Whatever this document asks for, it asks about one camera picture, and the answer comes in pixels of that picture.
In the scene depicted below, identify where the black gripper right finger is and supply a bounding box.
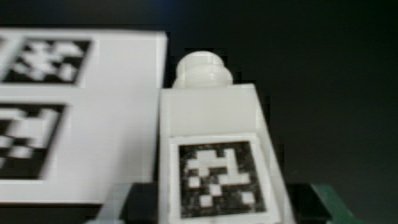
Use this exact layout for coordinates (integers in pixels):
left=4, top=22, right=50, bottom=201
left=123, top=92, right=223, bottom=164
left=287, top=182, right=367, bottom=224

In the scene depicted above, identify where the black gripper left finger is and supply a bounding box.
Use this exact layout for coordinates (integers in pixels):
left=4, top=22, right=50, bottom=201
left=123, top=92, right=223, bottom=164
left=95, top=181, right=160, bottom=224

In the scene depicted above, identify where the white marker sheet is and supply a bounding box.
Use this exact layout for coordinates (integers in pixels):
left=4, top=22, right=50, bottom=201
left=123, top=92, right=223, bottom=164
left=0, top=28, right=168, bottom=204

